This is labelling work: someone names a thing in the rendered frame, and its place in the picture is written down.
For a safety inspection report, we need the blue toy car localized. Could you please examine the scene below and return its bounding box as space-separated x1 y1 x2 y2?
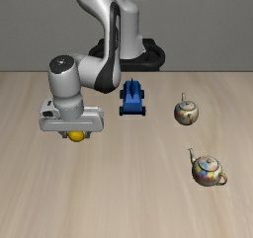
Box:
119 77 147 118

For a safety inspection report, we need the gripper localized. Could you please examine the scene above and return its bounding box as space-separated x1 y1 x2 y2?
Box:
38 98 106 139

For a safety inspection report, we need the yellow lemon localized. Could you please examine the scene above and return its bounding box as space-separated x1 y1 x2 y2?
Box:
67 130 86 143

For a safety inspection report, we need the small multicoloured metallic teapot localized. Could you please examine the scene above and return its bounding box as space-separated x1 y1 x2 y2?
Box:
173 92 200 126

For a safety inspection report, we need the large multicoloured metallic teapot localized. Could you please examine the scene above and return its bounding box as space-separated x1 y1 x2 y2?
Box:
187 147 228 188

